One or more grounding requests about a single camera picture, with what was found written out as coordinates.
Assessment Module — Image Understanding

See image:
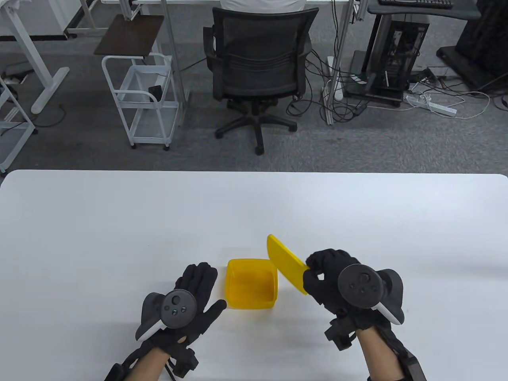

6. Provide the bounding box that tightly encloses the person's left hand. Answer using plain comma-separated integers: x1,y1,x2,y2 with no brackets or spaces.
153,263,227,356

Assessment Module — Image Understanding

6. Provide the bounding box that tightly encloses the person's right hand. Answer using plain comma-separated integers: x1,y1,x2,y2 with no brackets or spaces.
303,249,383,331

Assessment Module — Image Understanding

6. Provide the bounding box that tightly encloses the yellow container lid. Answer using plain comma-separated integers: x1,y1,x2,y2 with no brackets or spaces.
267,234,311,295

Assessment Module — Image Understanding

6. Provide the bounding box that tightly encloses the yellow plastic food container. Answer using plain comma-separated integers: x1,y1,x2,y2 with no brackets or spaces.
225,258,278,310

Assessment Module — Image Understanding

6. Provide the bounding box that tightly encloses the person's right forearm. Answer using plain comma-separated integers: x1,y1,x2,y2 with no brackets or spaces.
355,323,401,381

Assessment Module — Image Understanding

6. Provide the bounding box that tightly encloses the person's left forearm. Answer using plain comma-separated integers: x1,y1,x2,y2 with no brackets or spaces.
127,345,175,381

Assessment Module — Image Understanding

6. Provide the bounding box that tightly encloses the black white left hand controller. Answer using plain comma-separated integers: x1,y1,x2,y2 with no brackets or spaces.
135,290,198,342

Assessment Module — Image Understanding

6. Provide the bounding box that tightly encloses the black white hand controller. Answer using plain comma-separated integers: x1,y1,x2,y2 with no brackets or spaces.
135,290,198,342
337,265,405,325

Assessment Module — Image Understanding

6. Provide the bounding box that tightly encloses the black white right hand controller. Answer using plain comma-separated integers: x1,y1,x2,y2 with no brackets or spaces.
337,265,405,325

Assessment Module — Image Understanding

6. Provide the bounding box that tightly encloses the white metal utility cart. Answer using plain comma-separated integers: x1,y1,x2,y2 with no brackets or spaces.
102,53,180,150

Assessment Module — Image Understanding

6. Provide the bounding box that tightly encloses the white power strip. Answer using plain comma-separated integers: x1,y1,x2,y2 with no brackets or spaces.
406,94,458,117

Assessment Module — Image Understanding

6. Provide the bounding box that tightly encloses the black mesh office chair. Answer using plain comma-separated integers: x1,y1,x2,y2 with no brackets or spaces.
203,8,319,155

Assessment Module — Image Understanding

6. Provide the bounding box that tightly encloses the black computer tower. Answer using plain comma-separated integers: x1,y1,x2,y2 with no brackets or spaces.
363,14,430,107

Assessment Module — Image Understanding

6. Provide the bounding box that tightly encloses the dark brown wooden board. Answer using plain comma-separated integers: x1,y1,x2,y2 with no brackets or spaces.
94,15,165,57

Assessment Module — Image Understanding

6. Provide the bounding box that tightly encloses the black stand base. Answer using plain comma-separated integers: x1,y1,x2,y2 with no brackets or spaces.
437,0,508,92

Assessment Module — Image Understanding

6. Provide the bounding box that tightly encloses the black keyboard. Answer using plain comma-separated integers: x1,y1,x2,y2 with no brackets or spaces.
378,0,454,9

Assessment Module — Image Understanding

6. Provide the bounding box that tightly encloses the dark grey desk top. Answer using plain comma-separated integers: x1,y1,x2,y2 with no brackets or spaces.
367,0,482,20

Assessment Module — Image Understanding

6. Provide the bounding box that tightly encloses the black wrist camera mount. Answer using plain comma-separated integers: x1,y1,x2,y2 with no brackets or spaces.
325,317,427,381
105,346,199,381

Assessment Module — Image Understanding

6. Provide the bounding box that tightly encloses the tangle of black cables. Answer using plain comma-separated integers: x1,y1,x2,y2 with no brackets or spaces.
286,50,369,121

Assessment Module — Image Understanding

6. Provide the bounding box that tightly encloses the aluminium frame post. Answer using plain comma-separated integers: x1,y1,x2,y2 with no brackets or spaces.
325,0,358,125

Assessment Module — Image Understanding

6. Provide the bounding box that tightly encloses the white desk leg frame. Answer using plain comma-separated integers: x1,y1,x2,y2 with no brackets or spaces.
0,0,70,115

